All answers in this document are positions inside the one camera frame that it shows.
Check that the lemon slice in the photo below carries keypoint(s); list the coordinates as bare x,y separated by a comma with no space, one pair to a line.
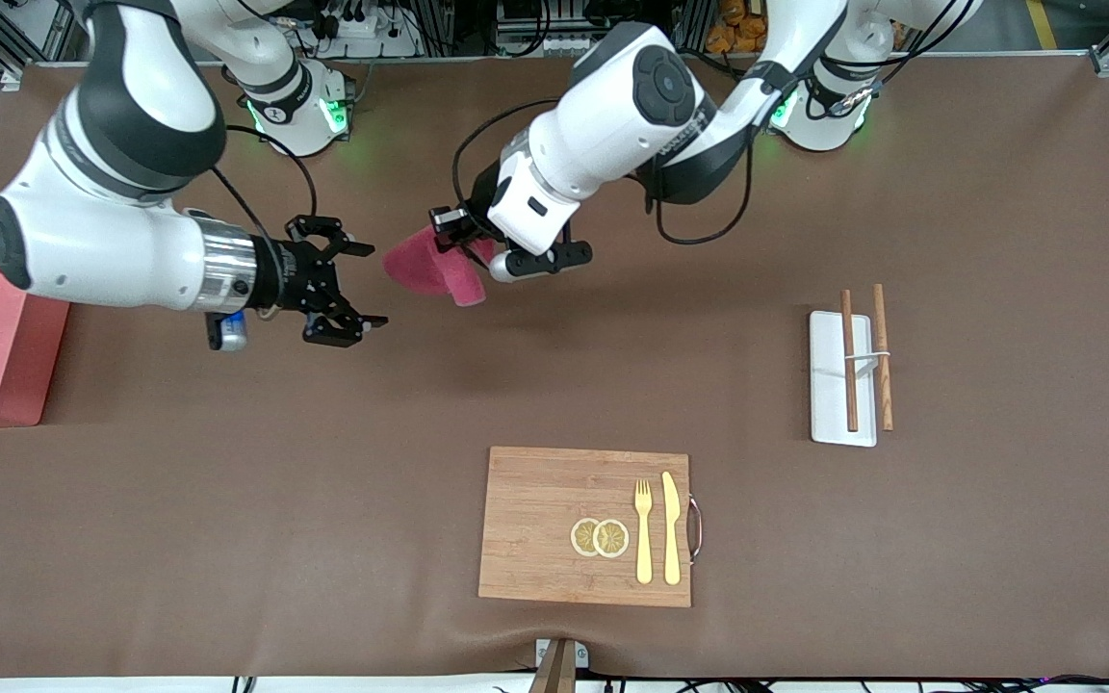
612,539
580,536

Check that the brown wooden post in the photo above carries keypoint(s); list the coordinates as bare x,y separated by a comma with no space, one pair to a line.
554,674

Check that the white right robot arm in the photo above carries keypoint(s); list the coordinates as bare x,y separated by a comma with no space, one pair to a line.
102,241

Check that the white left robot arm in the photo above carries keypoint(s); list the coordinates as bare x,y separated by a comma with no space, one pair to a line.
631,106

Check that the yellow plastic fork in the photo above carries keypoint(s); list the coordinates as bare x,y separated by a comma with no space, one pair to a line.
644,549

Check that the white power strip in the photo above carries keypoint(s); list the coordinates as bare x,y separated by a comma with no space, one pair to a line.
372,38

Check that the white rectangular rack base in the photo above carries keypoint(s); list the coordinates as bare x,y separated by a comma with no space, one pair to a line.
829,385

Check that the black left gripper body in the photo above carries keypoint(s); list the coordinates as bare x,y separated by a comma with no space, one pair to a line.
479,213

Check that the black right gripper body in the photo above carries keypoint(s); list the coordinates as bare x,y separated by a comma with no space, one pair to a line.
285,276

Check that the orange packaged goods pile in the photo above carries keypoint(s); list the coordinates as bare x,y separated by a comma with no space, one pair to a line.
733,29

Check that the brown wooden rod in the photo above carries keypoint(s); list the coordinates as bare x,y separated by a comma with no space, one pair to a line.
885,404
849,395

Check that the yellow plastic knife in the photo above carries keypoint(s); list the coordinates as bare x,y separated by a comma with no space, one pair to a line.
672,529

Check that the pink microfibre cloth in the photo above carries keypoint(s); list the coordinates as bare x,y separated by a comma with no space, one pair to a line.
420,269

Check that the white mounting bracket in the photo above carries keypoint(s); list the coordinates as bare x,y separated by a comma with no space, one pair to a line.
581,654

